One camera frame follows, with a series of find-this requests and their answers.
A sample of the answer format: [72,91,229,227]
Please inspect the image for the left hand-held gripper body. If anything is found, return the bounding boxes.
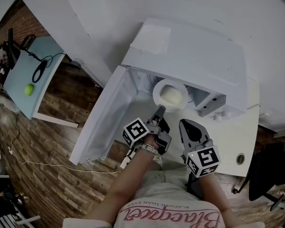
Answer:
[122,117,172,155]

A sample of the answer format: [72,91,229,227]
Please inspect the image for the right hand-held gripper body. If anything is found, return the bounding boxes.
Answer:
[180,139,221,178]

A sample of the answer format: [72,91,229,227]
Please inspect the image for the white round plate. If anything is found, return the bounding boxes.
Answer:
[152,78,189,113]

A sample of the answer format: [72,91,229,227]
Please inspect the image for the white microwave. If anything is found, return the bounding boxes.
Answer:
[68,18,249,165]

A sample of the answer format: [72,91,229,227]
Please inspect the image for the person's left forearm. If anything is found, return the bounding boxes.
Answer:
[84,148,157,228]

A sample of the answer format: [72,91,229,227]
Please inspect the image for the person's right forearm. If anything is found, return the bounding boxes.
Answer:
[197,172,233,228]

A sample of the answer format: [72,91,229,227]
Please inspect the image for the person's left hand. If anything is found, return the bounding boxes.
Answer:
[143,133,160,148]

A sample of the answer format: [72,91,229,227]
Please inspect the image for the silver wristwatch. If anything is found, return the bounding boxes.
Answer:
[139,142,159,154]

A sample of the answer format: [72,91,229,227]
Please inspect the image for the white table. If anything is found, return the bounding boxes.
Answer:
[104,79,261,178]

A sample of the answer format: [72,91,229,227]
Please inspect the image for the person's light grey trousers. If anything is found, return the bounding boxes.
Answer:
[135,161,202,201]

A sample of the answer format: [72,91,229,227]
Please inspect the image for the black mesh office chair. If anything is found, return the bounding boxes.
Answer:
[232,141,285,211]

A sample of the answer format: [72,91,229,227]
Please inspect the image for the person's pink print shirt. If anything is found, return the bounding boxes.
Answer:
[61,193,225,228]

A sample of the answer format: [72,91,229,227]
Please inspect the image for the green ball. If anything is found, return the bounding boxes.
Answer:
[24,84,35,96]

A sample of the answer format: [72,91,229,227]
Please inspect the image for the light blue table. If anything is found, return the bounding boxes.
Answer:
[2,36,79,128]

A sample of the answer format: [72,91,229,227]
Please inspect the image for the grey table cable grommet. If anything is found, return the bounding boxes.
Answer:
[236,152,246,165]

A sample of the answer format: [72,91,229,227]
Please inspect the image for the long white floor cable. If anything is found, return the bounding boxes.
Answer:
[7,146,122,174]

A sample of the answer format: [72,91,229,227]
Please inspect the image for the black ring-base stand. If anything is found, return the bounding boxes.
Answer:
[20,34,67,84]

